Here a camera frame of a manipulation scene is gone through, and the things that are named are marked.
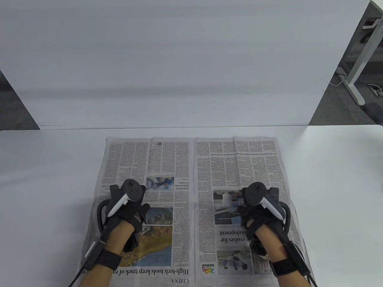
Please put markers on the person's left hand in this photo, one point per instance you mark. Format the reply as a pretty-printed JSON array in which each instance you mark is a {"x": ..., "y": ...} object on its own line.
[{"x": 131, "y": 215}]

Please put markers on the person's right hand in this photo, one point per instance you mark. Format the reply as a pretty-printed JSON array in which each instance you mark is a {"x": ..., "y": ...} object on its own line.
[{"x": 254, "y": 215}]

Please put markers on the printed newspaper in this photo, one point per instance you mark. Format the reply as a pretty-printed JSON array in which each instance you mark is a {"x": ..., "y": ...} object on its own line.
[{"x": 179, "y": 161}]

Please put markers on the person's right forearm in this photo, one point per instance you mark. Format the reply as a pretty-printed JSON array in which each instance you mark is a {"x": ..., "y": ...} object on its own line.
[{"x": 269, "y": 242}]

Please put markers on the white and black right controller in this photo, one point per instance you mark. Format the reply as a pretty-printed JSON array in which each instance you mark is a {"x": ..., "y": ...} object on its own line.
[{"x": 254, "y": 192}]

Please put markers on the white and black controller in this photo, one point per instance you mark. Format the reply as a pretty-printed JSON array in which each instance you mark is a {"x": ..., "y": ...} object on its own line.
[
  {"x": 133, "y": 189},
  {"x": 254, "y": 192}
]

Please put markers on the white and black left controller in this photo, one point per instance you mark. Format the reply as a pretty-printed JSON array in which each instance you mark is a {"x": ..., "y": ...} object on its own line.
[{"x": 133, "y": 189}]

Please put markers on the white backdrop board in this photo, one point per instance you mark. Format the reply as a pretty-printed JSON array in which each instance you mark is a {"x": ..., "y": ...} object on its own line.
[{"x": 179, "y": 59}]

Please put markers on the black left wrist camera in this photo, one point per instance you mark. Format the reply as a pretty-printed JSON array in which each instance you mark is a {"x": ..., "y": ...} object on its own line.
[{"x": 131, "y": 243}]

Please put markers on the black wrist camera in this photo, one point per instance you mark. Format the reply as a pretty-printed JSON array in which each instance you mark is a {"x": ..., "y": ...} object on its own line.
[
  {"x": 256, "y": 246},
  {"x": 131, "y": 243}
]

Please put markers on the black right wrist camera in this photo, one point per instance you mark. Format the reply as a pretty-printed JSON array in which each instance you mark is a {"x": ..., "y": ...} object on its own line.
[{"x": 256, "y": 246}]

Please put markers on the white table leg frame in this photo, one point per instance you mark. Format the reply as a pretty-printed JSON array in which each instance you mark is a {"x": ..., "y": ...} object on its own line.
[{"x": 360, "y": 56}]

